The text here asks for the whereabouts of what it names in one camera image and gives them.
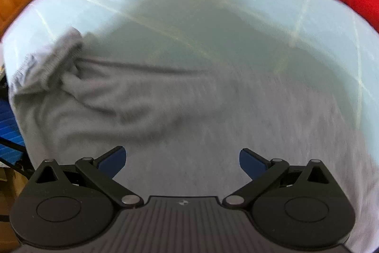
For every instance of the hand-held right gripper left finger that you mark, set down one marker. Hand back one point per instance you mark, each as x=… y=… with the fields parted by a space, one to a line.
x=114 y=161

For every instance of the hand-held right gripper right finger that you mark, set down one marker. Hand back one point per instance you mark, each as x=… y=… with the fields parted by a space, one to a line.
x=251 y=164

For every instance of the grey pants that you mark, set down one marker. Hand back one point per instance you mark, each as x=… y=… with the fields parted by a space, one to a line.
x=192 y=122

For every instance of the blue striped bag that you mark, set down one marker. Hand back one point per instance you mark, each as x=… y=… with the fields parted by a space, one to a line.
x=10 y=131

